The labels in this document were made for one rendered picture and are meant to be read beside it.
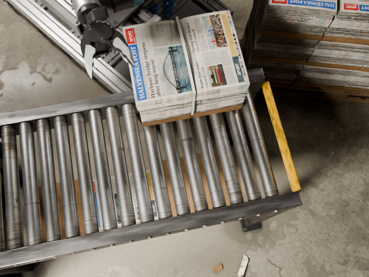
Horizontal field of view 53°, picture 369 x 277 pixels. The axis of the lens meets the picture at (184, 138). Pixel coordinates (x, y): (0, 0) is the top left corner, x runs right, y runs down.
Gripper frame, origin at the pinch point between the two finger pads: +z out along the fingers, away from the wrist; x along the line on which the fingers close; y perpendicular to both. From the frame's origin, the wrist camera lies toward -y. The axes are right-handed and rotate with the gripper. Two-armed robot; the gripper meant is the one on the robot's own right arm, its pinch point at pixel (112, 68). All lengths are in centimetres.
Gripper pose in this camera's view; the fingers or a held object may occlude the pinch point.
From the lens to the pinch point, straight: 99.6
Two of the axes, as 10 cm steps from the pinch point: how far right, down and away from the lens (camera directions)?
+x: -9.1, 3.1, -2.6
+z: 3.8, 8.8, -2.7
